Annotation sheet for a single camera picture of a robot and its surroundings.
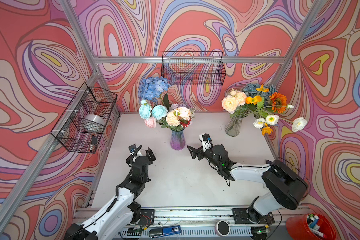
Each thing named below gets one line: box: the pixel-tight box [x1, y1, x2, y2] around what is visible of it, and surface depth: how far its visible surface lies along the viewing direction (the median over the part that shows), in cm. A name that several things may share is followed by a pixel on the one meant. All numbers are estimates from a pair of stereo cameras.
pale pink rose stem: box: [166, 107, 192, 132], surface depth 65 cm
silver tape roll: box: [83, 114, 106, 133], surface depth 74 cm
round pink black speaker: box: [215, 220, 231, 237], surface depth 68 cm
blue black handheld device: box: [148, 225, 182, 239], surface depth 69 cm
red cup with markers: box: [286, 212, 338, 240], surface depth 64 cm
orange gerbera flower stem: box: [269, 92, 288, 114], surface depth 72 cm
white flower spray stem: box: [253, 104, 308, 132], surface depth 63 cm
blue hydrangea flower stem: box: [138, 76, 171, 108], surface depth 72 cm
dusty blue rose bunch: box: [242, 83, 277, 107], surface depth 80 cm
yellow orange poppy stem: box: [245, 84, 273, 136], surface depth 75 cm
